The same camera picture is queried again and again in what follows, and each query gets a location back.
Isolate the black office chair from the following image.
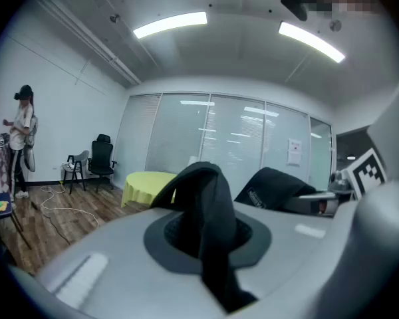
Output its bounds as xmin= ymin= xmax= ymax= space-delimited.
xmin=87 ymin=134 xmax=118 ymax=193

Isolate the table with yellow-green cloth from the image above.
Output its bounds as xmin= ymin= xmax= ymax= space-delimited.
xmin=120 ymin=171 xmax=178 ymax=209

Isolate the black head-worn camera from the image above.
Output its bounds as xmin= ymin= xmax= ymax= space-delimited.
xmin=279 ymin=0 xmax=309 ymax=22

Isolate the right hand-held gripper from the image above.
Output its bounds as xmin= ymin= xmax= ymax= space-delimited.
xmin=297 ymin=146 xmax=388 ymax=215

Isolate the white cable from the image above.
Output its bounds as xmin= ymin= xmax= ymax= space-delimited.
xmin=39 ymin=181 xmax=100 ymax=229

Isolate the grey chair with black legs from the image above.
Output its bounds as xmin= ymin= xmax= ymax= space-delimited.
xmin=61 ymin=150 xmax=90 ymax=195

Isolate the long ceiling light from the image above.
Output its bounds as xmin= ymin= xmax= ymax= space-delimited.
xmin=278 ymin=21 xmax=346 ymax=64
xmin=132 ymin=11 xmax=208 ymax=40

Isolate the white paper notice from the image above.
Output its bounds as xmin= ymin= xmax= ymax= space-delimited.
xmin=286 ymin=138 xmax=303 ymax=167

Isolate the dark blue side table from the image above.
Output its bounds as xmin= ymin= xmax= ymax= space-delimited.
xmin=0 ymin=191 xmax=33 ymax=251

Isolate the white standing fan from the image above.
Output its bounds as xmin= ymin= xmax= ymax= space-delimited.
xmin=23 ymin=115 xmax=39 ymax=173

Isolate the black cable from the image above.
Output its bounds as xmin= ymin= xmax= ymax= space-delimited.
xmin=29 ymin=200 xmax=71 ymax=246

